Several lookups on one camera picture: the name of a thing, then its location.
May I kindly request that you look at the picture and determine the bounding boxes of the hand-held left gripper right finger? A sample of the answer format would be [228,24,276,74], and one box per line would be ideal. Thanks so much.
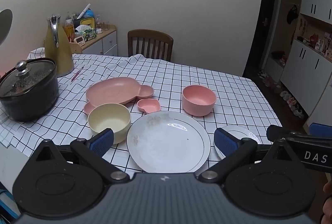
[198,127,306,184]

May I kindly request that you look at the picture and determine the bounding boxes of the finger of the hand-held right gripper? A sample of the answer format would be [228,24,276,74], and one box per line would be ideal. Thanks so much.
[309,122,332,136]
[267,124,332,142]

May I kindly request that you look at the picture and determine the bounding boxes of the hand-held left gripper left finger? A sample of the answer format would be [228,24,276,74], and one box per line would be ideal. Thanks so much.
[32,128,130,184]

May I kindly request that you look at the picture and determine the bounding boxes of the pale yellow bowl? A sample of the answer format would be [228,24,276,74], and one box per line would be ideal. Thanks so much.
[87,103,131,145]

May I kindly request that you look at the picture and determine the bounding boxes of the pink divided plate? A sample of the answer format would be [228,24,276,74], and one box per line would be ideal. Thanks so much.
[83,77,154,115]

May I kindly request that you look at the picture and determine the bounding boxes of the large white plate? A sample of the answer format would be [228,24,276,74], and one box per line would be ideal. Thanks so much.
[126,111,211,174]

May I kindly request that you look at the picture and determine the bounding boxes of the person's right hand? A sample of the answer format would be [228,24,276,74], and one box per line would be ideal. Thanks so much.
[322,179,332,224]

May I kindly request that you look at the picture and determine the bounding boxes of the small white plate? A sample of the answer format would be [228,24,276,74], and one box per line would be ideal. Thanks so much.
[214,125,261,160]

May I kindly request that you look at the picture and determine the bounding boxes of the row of shoes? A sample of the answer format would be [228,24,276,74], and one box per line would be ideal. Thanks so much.
[257,70,305,119]

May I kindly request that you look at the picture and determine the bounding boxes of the pink bowl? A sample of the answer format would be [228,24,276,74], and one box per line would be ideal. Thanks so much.
[182,85,217,117]

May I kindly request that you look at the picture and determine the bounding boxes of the white lower cabinets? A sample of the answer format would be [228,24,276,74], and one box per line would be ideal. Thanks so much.
[280,39,332,124]

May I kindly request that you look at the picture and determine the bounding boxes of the pink heart-shaped dish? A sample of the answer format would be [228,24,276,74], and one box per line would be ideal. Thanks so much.
[137,98,161,114]

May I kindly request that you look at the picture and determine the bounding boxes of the red pen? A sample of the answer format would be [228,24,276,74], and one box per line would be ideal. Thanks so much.
[72,66,84,82]

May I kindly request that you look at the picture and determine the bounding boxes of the black cooking pot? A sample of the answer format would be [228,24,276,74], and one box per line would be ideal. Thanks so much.
[0,58,60,122]

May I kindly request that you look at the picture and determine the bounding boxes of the row of shelf ornaments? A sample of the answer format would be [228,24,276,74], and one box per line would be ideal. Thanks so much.
[296,16,332,59]

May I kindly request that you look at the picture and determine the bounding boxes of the glass pot lid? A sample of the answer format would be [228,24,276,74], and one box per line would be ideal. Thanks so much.
[0,59,56,98]

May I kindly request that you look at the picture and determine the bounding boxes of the white side cabinet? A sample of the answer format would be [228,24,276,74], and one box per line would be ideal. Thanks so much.
[70,29,118,56]

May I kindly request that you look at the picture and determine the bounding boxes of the yellow thermos jug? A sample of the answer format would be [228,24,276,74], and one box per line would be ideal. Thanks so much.
[44,15,74,78]

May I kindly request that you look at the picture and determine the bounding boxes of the dark wooden door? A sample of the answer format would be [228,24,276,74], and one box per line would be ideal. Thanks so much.
[242,0,284,79]

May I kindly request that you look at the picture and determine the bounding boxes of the green tissue box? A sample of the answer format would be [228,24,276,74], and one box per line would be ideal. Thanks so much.
[75,29,97,42]

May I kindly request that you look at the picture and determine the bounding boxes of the wooden chair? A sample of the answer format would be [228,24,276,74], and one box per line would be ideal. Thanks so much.
[127,29,174,62]

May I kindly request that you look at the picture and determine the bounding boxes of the blue object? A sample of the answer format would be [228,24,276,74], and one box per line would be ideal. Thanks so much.
[0,188,19,217]

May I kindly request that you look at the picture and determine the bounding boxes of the orange drink bottle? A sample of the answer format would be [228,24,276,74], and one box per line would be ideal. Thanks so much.
[65,19,76,43]

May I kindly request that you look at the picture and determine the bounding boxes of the yellow and blue bag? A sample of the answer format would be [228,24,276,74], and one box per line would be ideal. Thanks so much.
[79,9,96,30]

